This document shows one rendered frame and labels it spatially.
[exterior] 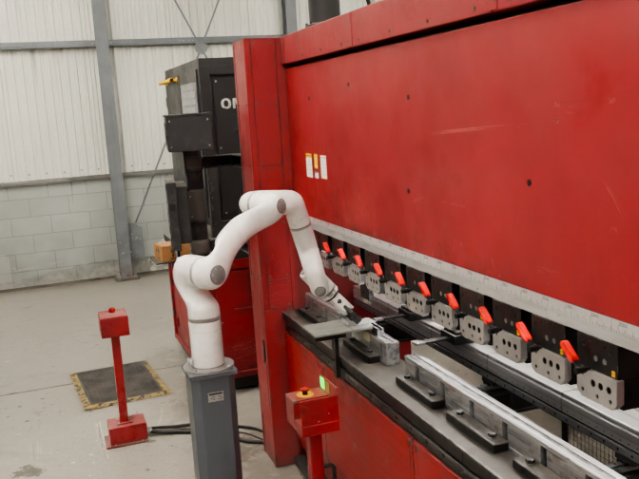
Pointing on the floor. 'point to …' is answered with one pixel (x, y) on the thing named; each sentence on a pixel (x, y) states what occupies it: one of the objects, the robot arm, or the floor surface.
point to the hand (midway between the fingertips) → (354, 317)
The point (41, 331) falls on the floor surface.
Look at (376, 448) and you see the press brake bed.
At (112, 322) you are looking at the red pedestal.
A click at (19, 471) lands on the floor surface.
